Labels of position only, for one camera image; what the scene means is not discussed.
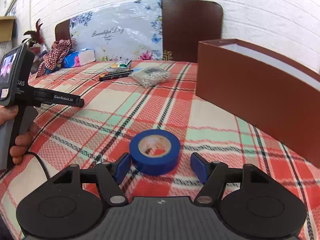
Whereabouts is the blue tape roll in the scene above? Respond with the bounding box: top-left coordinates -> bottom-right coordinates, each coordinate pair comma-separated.
129,129 -> 180,176

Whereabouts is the black marker pen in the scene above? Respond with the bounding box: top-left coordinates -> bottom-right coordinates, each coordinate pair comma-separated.
99,70 -> 133,82

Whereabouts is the green snack packet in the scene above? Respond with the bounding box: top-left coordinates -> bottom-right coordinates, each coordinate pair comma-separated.
110,59 -> 132,69

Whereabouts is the bag of white beads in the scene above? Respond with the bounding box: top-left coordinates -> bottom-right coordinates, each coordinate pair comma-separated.
131,67 -> 171,88

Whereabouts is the person's left hand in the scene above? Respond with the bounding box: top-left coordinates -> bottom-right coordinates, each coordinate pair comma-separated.
1,105 -> 37,170

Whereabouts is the red feather decoration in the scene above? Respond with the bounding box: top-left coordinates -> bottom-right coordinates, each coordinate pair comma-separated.
22,19 -> 44,48

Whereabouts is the red checkered cloth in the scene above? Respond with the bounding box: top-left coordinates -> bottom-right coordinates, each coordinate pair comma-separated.
35,38 -> 76,78

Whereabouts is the cardboard box on shelf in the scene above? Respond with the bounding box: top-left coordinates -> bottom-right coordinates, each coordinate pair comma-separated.
0,16 -> 16,42

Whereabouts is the blue floral tissue pack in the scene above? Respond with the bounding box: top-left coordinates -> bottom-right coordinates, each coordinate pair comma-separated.
62,48 -> 96,68

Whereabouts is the plaid bed sheet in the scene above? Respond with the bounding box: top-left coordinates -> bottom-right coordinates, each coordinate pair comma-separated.
0,60 -> 320,240

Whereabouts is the brown open storage box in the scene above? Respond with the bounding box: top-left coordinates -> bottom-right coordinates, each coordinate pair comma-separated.
196,39 -> 319,166

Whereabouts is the floral white pillow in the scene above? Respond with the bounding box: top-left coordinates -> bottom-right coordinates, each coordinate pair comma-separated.
69,0 -> 163,61

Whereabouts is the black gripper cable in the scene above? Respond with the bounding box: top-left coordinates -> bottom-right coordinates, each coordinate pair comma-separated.
26,151 -> 51,181

